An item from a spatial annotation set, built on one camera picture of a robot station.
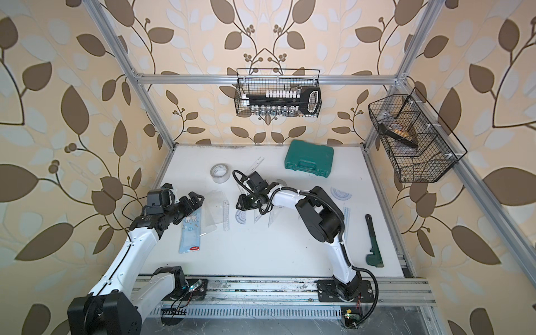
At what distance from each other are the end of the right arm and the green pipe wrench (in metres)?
0.48

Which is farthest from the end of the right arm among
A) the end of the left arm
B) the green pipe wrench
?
the green pipe wrench

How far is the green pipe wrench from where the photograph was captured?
0.81 m

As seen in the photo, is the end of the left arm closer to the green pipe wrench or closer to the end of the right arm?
the end of the right arm

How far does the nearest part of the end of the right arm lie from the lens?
737mm
